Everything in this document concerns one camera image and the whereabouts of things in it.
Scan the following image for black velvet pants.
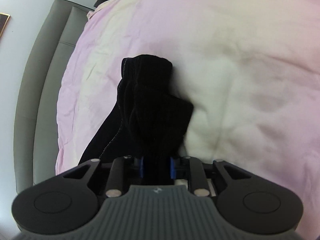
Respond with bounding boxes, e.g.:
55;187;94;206
78;54;195;186

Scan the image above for grey upholstered headboard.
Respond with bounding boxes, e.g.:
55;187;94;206
13;0;90;193

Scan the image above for pink floral duvet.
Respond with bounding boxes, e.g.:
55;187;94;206
55;0;319;226

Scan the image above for orange framed wall painting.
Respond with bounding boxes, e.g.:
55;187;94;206
0;12;10;37

